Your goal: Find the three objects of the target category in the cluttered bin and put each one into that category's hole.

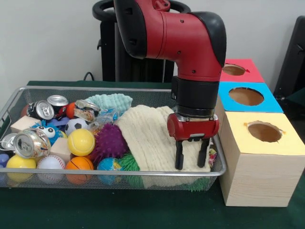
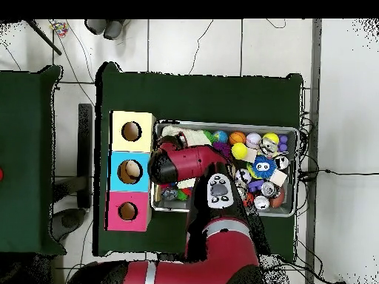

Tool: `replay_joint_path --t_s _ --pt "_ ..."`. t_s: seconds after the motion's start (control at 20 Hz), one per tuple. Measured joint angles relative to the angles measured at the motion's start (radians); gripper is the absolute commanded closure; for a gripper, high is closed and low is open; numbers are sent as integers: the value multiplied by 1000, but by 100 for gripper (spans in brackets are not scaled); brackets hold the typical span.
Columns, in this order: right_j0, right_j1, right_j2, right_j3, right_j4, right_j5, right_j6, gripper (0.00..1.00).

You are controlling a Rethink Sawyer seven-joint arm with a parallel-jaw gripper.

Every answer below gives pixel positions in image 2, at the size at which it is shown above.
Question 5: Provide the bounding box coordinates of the cream muslin cloth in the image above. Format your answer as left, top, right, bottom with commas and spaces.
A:
161, 124, 205, 149

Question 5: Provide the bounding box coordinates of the wooden box with three holes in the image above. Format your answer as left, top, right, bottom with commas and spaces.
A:
106, 110, 158, 233

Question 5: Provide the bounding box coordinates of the shallow clear mesh bin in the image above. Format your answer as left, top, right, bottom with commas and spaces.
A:
150, 120, 300, 218

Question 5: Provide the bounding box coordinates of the purple spiky ball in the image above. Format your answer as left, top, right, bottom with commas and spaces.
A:
212, 141, 234, 160

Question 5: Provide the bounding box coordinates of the blue globe ball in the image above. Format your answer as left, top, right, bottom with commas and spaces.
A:
212, 129, 229, 144

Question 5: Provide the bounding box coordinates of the yellow tennis ball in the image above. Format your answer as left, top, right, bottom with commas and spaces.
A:
231, 142, 249, 160

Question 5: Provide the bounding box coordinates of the orange basketball toy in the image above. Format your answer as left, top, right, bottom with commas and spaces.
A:
229, 131, 247, 146

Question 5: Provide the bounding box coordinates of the small soccer ball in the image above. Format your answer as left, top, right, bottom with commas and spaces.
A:
235, 168, 252, 184

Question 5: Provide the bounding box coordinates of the white baseball toy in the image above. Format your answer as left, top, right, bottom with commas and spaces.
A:
246, 132, 264, 149

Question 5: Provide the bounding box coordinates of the blue fuzzy monster toy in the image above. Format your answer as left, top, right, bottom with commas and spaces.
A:
251, 155, 278, 180

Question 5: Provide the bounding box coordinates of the smooth yellow ball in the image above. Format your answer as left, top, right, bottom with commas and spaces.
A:
263, 132, 281, 146

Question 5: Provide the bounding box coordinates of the black soda can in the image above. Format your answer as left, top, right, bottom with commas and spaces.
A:
261, 180, 281, 199

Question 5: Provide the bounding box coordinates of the black power adapter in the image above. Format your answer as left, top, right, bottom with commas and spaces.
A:
298, 169, 320, 181

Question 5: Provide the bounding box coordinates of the side table with green cloth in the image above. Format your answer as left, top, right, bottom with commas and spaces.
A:
0, 64, 63, 257

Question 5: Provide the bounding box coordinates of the small colourful object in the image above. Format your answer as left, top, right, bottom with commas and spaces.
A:
48, 20, 69, 38

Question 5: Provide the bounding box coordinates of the black rod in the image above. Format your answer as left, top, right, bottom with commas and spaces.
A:
23, 19, 63, 56

